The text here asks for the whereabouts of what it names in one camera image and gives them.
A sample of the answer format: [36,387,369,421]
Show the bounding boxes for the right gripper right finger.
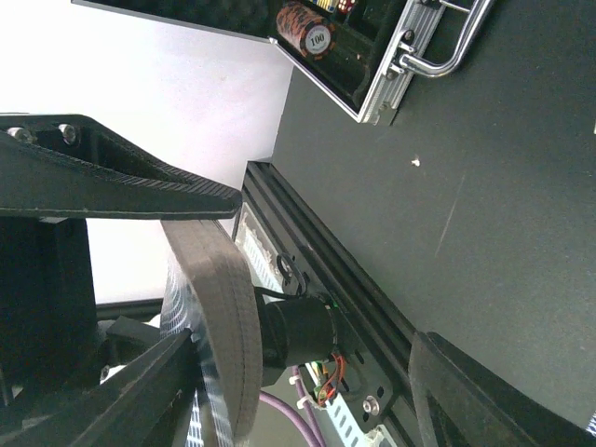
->
[409,332,595,446]

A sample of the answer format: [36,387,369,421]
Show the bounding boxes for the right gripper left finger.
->
[1,330,194,446]

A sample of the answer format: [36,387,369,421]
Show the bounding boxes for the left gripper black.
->
[1,114,242,408]

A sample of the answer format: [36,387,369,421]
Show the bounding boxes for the blue playing card deck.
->
[157,219,264,447]

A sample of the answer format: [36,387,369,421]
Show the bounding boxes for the chips inside case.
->
[276,1,335,61]

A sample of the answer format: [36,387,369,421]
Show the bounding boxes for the aluminium poker chip case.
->
[87,0,494,125]

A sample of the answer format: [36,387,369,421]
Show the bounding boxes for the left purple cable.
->
[258,365,327,447]

